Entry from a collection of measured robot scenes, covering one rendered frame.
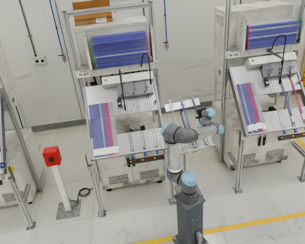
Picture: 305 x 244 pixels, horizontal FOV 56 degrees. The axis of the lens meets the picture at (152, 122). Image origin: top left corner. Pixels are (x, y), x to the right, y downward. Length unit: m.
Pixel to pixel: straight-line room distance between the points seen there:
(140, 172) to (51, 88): 2.02
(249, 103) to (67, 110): 2.78
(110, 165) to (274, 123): 1.69
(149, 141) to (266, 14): 1.69
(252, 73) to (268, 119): 0.49
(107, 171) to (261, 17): 2.21
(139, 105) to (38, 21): 2.05
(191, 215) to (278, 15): 2.09
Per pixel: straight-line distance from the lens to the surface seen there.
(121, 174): 3.18
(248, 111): 2.92
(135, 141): 2.66
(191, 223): 2.49
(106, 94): 2.81
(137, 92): 2.74
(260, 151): 3.48
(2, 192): 3.46
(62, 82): 4.45
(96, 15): 2.97
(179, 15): 4.27
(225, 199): 3.20
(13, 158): 3.20
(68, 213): 3.26
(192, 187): 2.27
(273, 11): 3.24
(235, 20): 3.08
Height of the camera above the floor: 2.27
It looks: 30 degrees down
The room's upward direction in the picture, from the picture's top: 5 degrees counter-clockwise
